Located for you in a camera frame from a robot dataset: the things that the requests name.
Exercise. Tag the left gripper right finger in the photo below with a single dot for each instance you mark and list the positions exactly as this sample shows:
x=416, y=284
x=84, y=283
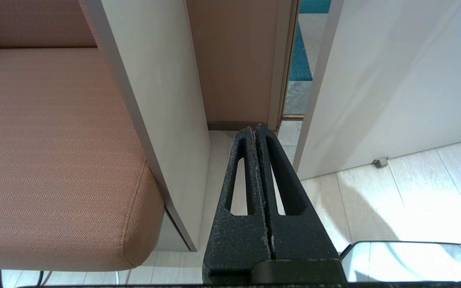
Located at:
x=302, y=236

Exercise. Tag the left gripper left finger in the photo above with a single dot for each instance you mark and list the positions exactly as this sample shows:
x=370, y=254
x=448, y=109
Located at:
x=234, y=240

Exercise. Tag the beige door frame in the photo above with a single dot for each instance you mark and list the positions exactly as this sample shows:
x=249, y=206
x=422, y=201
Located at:
x=282, y=60

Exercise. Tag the dark skirting board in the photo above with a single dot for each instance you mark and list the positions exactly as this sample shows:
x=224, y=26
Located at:
x=230, y=126

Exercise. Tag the white door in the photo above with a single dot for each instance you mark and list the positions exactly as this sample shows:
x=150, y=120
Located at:
x=394, y=80

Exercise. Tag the beige upright panel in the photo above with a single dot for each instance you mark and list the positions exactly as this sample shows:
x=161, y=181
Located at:
x=162, y=100

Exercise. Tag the small grey floor doorstop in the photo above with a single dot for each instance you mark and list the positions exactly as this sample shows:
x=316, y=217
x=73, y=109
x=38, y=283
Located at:
x=380, y=162

